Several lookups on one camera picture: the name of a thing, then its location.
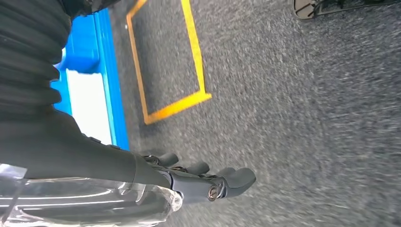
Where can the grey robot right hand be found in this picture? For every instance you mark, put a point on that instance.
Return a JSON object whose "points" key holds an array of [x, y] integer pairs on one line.
{"points": [[78, 163]]}

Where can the blue wheeled shelf rack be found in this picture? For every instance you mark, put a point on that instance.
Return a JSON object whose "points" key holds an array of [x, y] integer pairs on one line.
{"points": [[112, 94]]}

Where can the yellow floor tape square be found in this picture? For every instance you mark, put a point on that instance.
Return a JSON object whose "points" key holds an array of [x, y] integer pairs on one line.
{"points": [[175, 105]]}

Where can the blue plastic bin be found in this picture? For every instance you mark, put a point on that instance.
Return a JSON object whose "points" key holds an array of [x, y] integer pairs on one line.
{"points": [[80, 47]]}

